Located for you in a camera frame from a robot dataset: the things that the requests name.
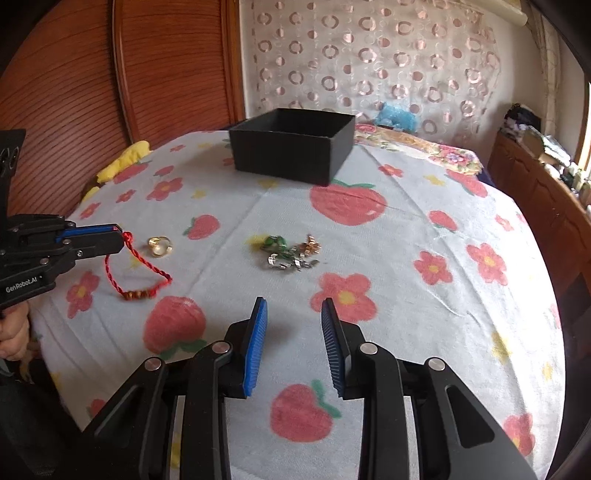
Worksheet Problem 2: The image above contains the stack of books and papers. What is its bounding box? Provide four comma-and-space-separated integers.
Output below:
501, 103, 588, 195

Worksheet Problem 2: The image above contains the rose gold flower brooch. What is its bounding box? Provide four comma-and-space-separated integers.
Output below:
297, 235, 322, 257

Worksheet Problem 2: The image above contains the side window curtain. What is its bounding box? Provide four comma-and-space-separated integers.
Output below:
528, 1, 561, 136

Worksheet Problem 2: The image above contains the wooden side cabinet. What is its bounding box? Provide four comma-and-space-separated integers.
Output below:
487, 133, 590, 327

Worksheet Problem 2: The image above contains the person's left hand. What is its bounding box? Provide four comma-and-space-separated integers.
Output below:
0, 302, 30, 361

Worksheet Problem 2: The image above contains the pink circle pattern curtain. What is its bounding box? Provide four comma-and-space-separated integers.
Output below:
240, 1, 501, 144

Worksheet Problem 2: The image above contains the gold pearl ring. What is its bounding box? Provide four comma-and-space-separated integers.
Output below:
146, 235, 174, 259

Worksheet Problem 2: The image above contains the black cardboard jewelry box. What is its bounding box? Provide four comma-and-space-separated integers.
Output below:
228, 108, 356, 187

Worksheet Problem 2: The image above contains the white wall air conditioner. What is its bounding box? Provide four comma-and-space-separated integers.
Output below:
473, 0, 528, 27

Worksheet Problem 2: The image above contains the strawberry flower print cloth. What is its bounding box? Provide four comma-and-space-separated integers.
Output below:
32, 132, 565, 479

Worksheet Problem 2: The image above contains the green jade silver bracelet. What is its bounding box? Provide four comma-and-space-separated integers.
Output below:
258, 234, 321, 273

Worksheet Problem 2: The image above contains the blue plush toy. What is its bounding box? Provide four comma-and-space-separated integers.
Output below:
374, 103, 418, 134

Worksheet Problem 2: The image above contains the yellow plush toy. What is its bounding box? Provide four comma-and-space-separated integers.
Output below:
81, 140, 151, 202

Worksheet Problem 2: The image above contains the floral bed quilt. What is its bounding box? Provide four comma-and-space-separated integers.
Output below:
355, 123, 484, 176

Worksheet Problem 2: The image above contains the brown wooden wardrobe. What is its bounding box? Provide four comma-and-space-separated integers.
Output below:
1, 1, 245, 215

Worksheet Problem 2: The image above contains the red braided cord bracelet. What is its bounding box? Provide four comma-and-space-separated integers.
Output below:
103, 230, 174, 302

